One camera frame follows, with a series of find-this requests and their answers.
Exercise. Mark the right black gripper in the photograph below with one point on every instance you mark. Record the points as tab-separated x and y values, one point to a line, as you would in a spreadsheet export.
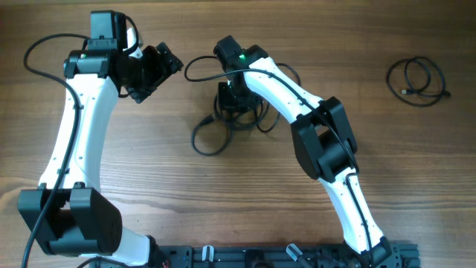
230	100

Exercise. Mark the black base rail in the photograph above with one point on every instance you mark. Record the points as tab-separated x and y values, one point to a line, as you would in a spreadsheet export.
397	255

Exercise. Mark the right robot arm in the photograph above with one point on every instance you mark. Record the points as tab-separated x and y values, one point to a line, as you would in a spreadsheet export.
324	143

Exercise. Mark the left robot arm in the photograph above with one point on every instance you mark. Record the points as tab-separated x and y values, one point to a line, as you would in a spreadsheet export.
66	213

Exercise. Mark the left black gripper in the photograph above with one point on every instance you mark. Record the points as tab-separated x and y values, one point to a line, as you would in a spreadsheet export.
157	69

